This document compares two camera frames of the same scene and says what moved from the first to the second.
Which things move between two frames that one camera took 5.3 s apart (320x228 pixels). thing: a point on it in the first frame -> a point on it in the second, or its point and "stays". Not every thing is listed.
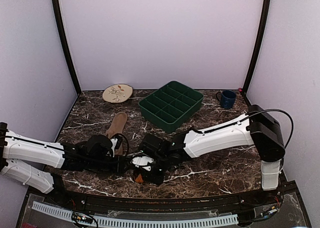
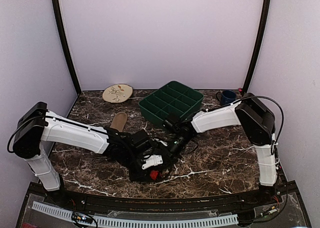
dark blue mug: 228,98 stays
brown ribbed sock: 117,126 stays
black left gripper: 118,167 -> 144,176
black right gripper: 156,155 -> 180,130
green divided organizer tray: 169,106 stays
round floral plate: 117,93 stays
